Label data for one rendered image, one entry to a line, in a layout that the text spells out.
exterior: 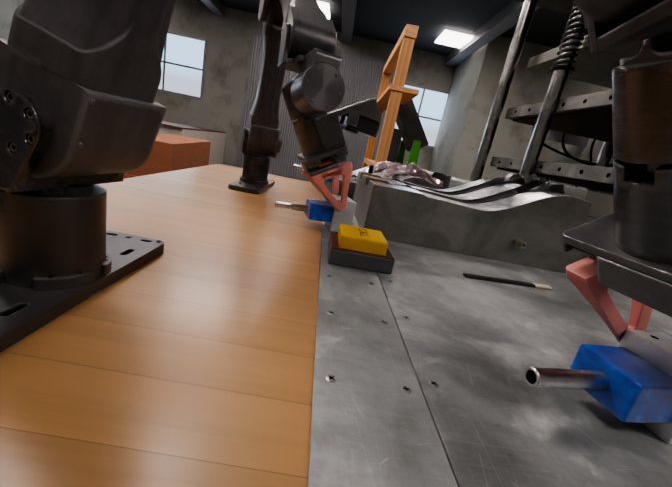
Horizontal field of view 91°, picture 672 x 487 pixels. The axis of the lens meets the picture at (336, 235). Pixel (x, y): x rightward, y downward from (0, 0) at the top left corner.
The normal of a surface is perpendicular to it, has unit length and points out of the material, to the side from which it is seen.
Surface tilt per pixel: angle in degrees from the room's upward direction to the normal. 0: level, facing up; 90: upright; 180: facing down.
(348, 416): 0
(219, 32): 90
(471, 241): 90
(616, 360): 0
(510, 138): 90
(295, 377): 0
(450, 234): 90
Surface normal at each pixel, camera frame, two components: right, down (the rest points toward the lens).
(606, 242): -0.30, -0.89
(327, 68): 0.38, 0.25
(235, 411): 0.20, -0.94
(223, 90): -0.01, 0.26
